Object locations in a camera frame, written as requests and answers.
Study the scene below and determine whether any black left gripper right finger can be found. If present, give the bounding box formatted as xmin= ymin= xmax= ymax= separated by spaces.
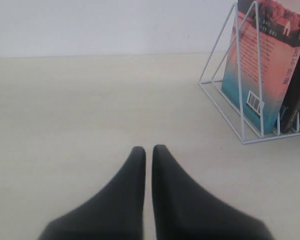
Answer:
xmin=151 ymin=144 xmax=273 ymax=240

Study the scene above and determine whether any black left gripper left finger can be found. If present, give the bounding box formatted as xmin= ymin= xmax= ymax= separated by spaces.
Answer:
xmin=39 ymin=146 xmax=146 ymax=240

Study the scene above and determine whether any dark brown thin book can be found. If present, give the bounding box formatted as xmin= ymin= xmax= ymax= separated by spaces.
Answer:
xmin=280 ymin=56 xmax=300 ymax=133

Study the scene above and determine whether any pink and teal book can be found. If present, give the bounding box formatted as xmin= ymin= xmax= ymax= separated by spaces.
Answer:
xmin=221 ymin=0 xmax=300 ymax=134

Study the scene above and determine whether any white wire book rack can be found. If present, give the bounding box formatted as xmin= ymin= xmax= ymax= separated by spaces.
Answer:
xmin=198 ymin=0 xmax=300 ymax=144

